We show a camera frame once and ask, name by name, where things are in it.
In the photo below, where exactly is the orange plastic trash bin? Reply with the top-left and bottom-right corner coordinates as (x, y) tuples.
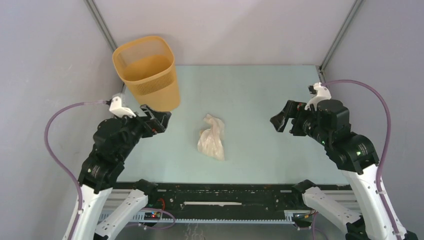
(112, 35), (181, 112)

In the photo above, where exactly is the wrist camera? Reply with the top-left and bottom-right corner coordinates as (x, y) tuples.
(304, 82), (332, 111)
(109, 92), (137, 118)

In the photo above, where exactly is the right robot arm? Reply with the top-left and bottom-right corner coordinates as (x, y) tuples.
(270, 99), (417, 240)

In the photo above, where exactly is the left corner frame post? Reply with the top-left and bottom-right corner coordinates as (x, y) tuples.
(84, 0), (118, 52)

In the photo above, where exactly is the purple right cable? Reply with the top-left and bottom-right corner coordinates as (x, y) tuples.
(322, 79), (407, 240)

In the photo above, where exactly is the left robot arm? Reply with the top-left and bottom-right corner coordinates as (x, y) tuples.
(63, 101), (172, 240)

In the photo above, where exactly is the right corner frame post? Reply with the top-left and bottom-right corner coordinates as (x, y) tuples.
(318, 0), (365, 73)

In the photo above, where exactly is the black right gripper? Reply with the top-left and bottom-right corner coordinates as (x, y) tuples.
(269, 99), (330, 146)

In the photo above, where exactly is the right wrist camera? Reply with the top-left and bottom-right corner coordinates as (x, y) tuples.
(304, 82), (332, 111)

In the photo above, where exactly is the purple cable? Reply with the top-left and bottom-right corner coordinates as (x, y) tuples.
(322, 79), (407, 240)
(44, 100), (112, 240)

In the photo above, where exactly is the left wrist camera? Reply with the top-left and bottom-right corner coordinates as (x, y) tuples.
(109, 92), (137, 118)

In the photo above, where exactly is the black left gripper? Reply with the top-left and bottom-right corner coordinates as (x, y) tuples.
(117, 102), (172, 159)

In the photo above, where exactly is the translucent white trash bag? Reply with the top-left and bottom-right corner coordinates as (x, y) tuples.
(197, 114), (225, 161)

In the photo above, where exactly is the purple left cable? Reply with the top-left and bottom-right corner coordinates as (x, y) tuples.
(44, 100), (112, 240)

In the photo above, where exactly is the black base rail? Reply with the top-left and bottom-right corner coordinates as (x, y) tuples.
(130, 183), (312, 224)

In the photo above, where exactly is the corner frame post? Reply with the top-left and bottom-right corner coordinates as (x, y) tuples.
(84, 0), (118, 52)
(318, 0), (365, 73)

